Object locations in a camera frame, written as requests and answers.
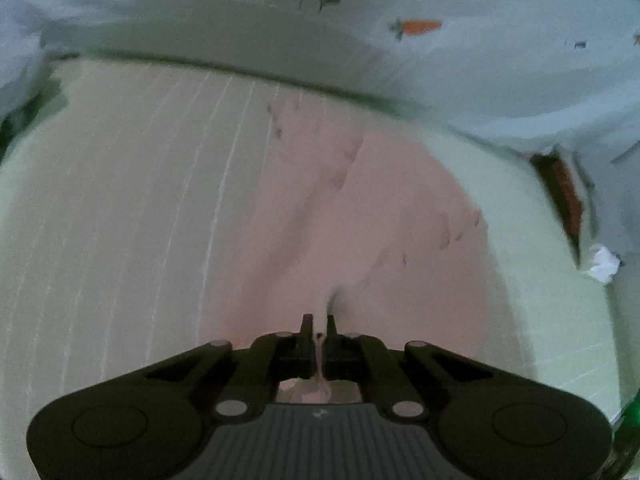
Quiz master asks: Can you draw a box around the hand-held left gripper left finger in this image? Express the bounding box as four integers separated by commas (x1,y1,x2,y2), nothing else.
144,313,315,419

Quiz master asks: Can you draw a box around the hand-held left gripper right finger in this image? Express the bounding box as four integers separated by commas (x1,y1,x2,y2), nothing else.
325,314,502,419

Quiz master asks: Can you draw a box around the white crumpled paper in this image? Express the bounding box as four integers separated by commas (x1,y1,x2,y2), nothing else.
584,245,624,285

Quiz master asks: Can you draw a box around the beige garment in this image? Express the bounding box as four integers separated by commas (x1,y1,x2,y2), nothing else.
195,122,490,405

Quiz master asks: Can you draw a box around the carrot printed pale sheet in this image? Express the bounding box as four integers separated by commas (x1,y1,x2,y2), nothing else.
0,0,640,406

